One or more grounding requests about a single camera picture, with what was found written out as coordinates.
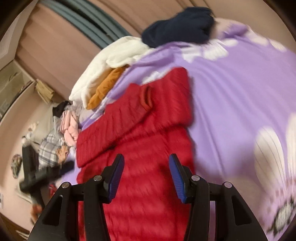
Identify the red puffer jacket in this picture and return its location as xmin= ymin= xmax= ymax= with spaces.
xmin=76 ymin=68 xmax=194 ymax=240

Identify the folded red puffer item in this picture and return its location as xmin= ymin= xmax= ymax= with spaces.
xmin=49 ymin=184 xmax=57 ymax=198

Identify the plaid grey garment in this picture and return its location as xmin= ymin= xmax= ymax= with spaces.
xmin=38 ymin=115 xmax=68 ymax=171

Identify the small tan garment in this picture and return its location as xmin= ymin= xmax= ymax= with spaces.
xmin=56 ymin=145 xmax=69 ymax=164

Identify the pink garment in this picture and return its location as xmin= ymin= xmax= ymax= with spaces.
xmin=60 ymin=110 xmax=81 ymax=147

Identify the black garment on pillow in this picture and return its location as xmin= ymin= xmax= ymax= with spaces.
xmin=52 ymin=101 xmax=71 ymax=118

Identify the tan hanging tassel cloth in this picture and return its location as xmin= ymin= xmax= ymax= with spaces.
xmin=35 ymin=79 xmax=55 ymax=104

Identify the orange folded garment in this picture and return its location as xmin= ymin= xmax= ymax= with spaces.
xmin=86 ymin=65 xmax=129 ymax=110

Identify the purple floral bed sheet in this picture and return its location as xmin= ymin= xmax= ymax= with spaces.
xmin=82 ymin=19 xmax=295 ymax=240

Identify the white fleece garment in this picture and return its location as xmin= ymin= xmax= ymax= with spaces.
xmin=69 ymin=36 xmax=152 ymax=108

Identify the teal curtain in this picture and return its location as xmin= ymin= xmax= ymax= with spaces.
xmin=39 ymin=0 xmax=130 ymax=49

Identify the navy folded garment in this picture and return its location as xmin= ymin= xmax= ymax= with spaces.
xmin=141 ymin=7 xmax=215 ymax=48

